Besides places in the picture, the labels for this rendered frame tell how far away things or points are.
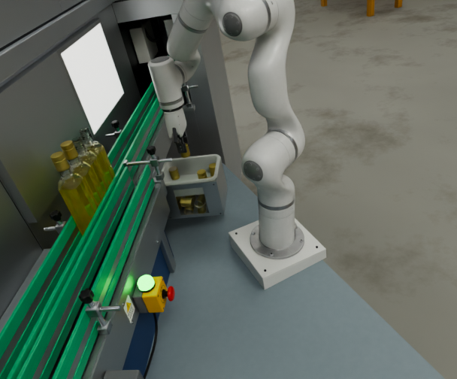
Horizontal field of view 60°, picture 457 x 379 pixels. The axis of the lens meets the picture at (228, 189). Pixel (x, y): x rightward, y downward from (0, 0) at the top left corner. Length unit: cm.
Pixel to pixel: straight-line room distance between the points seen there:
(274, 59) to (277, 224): 52
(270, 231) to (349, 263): 118
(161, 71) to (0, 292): 77
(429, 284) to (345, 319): 118
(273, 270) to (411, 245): 139
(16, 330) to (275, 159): 75
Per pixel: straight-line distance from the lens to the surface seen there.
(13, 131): 122
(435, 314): 228
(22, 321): 107
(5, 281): 120
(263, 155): 109
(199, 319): 132
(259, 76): 106
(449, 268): 250
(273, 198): 122
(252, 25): 97
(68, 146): 117
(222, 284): 139
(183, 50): 122
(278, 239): 134
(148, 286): 110
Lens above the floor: 179
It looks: 35 degrees down
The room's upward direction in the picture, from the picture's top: 12 degrees counter-clockwise
